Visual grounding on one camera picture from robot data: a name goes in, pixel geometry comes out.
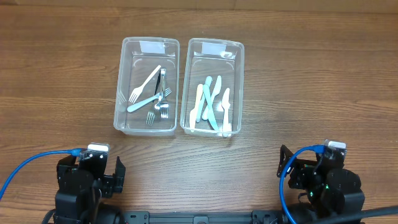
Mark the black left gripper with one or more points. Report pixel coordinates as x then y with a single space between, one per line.
112 180

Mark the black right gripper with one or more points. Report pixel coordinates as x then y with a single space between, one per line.
294 173

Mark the white plastic knife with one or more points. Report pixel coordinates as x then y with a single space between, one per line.
225 104
216 91

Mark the dark handled metal fork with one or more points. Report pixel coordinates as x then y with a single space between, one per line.
151 113

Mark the white plastic fork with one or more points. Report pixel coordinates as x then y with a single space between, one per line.
142 103
137 91

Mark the teal plastic knife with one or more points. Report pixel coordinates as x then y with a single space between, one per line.
210 113

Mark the light blue plastic knife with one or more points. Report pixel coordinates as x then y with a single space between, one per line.
208 82

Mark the cream yellow plastic knife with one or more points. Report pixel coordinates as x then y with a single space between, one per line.
194 111

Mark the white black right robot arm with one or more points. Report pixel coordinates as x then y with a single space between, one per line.
330 188

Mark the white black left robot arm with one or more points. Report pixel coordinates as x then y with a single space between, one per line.
83 185

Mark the left clear plastic container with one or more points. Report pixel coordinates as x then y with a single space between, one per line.
139 57

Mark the clear plastic container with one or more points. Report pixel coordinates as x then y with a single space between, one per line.
213 57
139 57

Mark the right clear plastic container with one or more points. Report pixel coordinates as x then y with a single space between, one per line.
213 57

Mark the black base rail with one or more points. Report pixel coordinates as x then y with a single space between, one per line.
254 217

